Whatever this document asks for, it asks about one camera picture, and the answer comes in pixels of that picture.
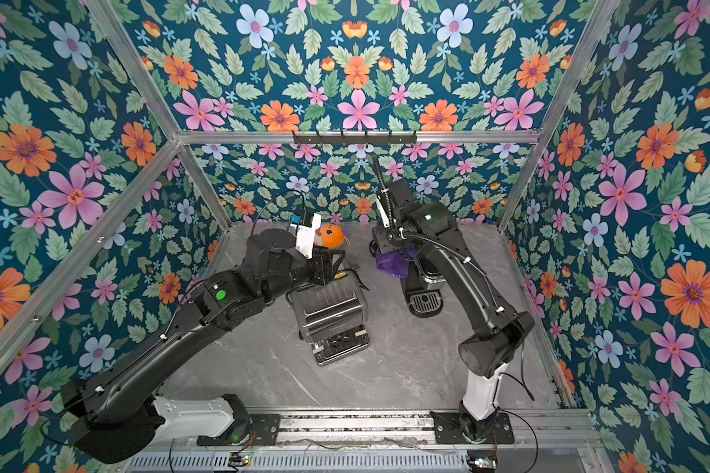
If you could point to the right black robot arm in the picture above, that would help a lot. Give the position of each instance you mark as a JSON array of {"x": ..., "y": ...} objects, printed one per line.
[{"x": 499, "y": 330}]

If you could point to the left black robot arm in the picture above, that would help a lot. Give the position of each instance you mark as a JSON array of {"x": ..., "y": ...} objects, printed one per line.
[{"x": 118, "y": 412}]

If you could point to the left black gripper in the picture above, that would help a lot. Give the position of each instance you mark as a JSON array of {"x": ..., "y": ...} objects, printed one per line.
[{"x": 321, "y": 270}]

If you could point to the orange plush fish toy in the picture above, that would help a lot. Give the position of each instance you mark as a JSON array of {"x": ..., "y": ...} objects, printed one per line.
[{"x": 330, "y": 236}]

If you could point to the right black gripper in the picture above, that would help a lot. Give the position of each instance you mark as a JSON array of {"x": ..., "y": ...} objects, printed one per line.
[{"x": 388, "y": 237}]

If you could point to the aluminium front rail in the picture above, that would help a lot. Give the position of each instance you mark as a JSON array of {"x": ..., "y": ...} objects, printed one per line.
[{"x": 337, "y": 431}]

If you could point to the purple cleaning cloth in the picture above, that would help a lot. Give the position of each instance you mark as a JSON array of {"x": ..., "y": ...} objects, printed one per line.
[{"x": 396, "y": 263}]

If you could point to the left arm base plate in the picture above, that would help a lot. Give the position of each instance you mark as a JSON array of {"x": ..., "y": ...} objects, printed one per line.
[{"x": 254, "y": 430}]

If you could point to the black hook rail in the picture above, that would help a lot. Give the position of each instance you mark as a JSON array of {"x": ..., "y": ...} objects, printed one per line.
[{"x": 342, "y": 138}]

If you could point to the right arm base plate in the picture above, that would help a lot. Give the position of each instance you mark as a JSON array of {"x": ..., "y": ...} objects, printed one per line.
[{"x": 459, "y": 428}]

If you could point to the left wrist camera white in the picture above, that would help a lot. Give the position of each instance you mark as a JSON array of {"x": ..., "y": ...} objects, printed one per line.
[{"x": 306, "y": 224}]

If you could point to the black capsule coffee machine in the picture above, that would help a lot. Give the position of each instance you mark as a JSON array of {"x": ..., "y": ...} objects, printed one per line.
[{"x": 422, "y": 287}]

